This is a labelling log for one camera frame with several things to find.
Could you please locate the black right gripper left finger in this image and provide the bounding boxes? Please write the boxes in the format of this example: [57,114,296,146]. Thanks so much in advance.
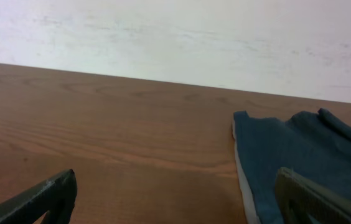
[0,169,77,224]

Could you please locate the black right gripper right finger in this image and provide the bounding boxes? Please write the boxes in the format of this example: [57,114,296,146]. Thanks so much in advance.
[274,167,351,224]

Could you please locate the dark blue shorts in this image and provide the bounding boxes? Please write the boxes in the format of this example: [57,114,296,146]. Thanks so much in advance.
[232,108,351,223]

